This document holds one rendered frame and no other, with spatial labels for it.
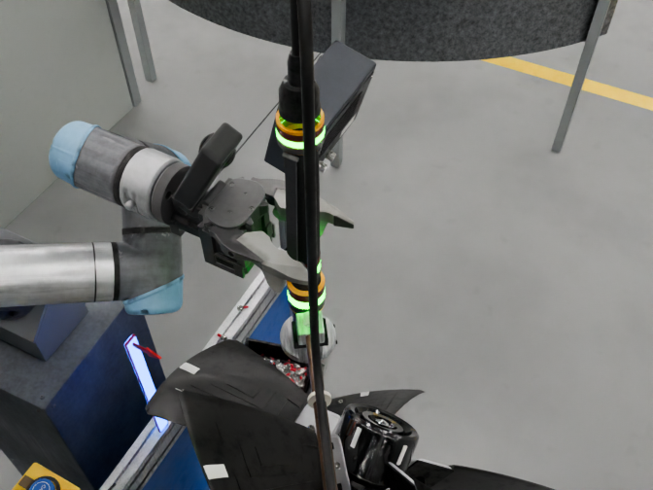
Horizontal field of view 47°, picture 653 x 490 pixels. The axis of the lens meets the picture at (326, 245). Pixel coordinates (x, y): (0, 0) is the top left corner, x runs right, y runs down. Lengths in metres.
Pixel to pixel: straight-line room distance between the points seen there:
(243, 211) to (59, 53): 2.41
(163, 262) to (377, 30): 1.95
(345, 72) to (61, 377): 0.86
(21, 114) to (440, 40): 1.60
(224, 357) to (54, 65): 2.04
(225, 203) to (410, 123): 2.67
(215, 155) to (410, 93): 2.89
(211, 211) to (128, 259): 0.19
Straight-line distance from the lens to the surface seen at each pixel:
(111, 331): 1.58
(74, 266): 0.94
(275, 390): 1.22
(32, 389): 1.53
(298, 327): 0.84
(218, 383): 1.24
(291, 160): 0.67
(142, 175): 0.84
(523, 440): 2.56
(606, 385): 2.74
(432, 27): 2.78
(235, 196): 0.80
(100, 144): 0.88
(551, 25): 2.95
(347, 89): 1.63
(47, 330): 1.51
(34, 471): 1.37
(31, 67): 3.06
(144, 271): 0.95
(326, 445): 0.76
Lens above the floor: 2.25
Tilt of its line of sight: 51 degrees down
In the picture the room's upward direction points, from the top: straight up
